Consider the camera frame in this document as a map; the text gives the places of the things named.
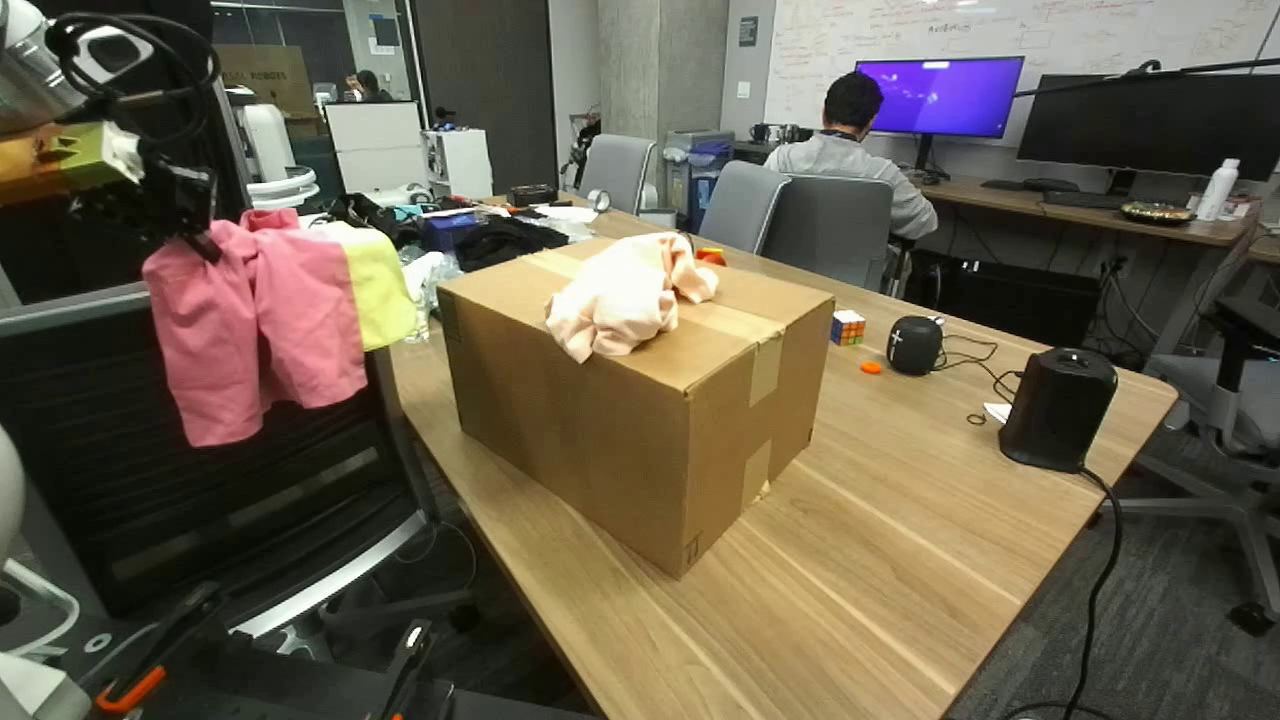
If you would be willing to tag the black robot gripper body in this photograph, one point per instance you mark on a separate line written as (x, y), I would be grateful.
(163, 199)

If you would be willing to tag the pink cloth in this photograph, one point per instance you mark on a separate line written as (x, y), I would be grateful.
(266, 323)

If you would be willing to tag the yellow cloth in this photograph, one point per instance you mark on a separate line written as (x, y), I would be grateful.
(382, 292)

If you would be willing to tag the peach cloth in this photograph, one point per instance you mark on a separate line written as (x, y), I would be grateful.
(630, 292)

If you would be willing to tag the robot arm with yellow tape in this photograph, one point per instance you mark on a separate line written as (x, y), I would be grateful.
(55, 85)

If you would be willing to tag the black mesh office chair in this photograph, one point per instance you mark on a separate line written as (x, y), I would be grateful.
(273, 522)

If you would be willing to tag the grey office chair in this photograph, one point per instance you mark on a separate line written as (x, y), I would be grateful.
(814, 221)
(622, 173)

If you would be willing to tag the large cardboard box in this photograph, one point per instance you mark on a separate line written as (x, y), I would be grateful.
(661, 445)

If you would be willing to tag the grey chair at right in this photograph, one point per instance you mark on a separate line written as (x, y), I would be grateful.
(1220, 438)

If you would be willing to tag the rubiks cube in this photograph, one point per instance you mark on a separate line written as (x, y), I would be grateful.
(847, 326)

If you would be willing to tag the seated person grey sweater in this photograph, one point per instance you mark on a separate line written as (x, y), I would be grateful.
(839, 151)

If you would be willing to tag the purple screen monitor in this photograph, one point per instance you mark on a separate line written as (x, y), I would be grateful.
(946, 96)

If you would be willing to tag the small round black speaker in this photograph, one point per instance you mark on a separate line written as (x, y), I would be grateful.
(912, 346)

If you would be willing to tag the tall black cylinder speaker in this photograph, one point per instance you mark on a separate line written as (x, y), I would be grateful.
(1058, 409)

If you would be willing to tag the background wooden desk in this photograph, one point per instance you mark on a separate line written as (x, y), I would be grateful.
(1074, 272)

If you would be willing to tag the wide black monitor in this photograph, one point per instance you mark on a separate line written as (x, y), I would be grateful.
(1167, 124)

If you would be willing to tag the white spray bottle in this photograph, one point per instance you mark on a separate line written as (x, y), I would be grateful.
(1219, 191)

